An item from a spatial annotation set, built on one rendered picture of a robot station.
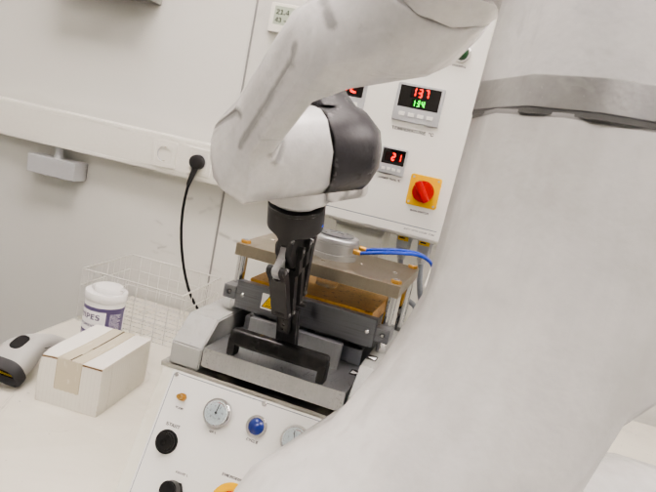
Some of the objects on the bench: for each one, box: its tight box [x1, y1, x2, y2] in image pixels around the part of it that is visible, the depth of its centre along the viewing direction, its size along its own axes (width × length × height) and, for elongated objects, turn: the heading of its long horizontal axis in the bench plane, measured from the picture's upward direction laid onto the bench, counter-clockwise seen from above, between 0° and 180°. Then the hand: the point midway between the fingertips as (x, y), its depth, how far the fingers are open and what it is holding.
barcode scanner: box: [0, 334, 66, 388], centre depth 120 cm, size 20×8×8 cm, turn 119°
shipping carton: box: [34, 324, 151, 418], centre depth 117 cm, size 19×13×9 cm
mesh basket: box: [75, 254, 222, 348], centre depth 157 cm, size 22×26×13 cm
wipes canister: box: [80, 281, 129, 332], centre depth 134 cm, size 9×9×15 cm
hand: (287, 327), depth 91 cm, fingers closed
